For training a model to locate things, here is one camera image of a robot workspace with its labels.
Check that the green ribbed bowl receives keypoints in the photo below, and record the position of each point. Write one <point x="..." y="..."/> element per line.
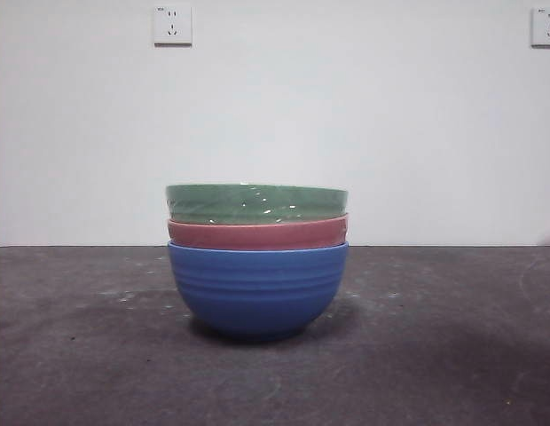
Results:
<point x="257" y="202"/>

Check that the white wall socket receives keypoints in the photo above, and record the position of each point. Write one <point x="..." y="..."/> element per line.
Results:
<point x="545" y="27"/>
<point x="173" y="26"/>

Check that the red ribbed bowl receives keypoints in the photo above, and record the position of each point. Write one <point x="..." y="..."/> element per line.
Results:
<point x="257" y="235"/>

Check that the blue ribbed bowl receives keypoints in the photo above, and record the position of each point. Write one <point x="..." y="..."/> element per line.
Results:
<point x="257" y="293"/>

